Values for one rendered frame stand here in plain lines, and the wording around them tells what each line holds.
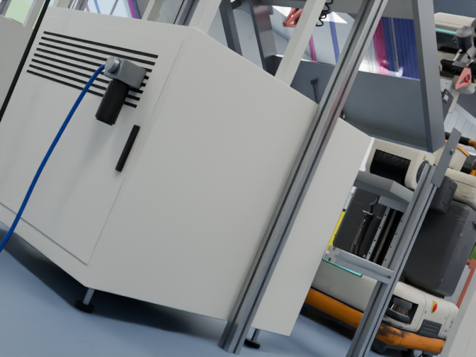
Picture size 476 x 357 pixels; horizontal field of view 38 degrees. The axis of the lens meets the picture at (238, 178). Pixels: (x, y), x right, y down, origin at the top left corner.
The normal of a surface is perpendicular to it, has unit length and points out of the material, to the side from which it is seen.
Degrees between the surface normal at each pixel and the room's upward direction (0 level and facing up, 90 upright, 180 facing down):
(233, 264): 90
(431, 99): 90
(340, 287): 90
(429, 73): 90
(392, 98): 136
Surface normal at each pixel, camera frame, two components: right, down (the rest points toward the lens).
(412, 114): -0.75, 0.46
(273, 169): 0.62, 0.25
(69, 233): -0.68, -0.30
